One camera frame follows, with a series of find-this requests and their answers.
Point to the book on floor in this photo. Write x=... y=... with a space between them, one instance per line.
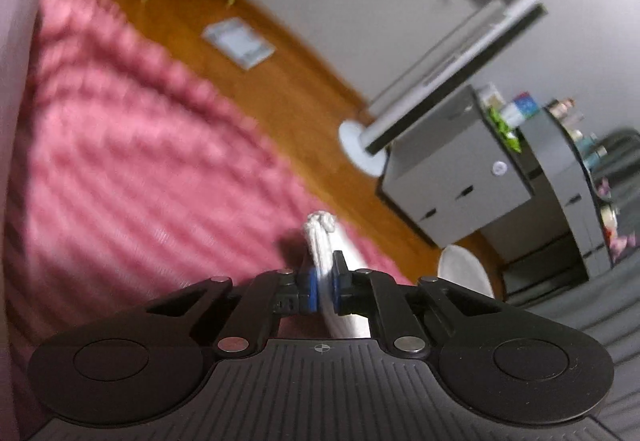
x=239 y=43

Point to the blue tissue box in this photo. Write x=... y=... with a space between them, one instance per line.
x=522 y=107

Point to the white round stand base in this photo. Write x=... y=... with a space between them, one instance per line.
x=352 y=143

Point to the grey shell armchair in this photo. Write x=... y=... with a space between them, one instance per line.
x=462 y=271

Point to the grey desk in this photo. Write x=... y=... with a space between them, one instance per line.
x=555 y=171

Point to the pink ribbed blanket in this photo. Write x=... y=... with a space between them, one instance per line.
x=150 y=161

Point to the white knit sweater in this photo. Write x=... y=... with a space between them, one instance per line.
x=324 y=246

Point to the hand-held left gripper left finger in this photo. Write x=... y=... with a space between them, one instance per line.
x=313 y=293

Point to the small white box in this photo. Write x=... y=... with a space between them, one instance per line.
x=489 y=96

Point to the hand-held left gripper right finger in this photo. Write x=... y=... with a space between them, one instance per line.
x=336 y=295

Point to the green packet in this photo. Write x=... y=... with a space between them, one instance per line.
x=506 y=128

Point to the grey drawer cabinet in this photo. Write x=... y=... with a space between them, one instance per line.
x=445 y=161

